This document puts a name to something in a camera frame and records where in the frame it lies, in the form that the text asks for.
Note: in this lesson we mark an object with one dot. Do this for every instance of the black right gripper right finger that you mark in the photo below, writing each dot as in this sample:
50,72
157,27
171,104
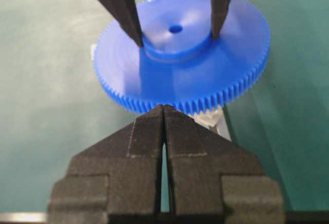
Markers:
213,180

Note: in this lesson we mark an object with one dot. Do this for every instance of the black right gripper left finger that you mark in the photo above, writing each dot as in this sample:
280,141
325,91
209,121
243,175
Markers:
117,180

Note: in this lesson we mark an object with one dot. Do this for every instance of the large blue plastic gear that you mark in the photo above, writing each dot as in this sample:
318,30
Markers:
250,35

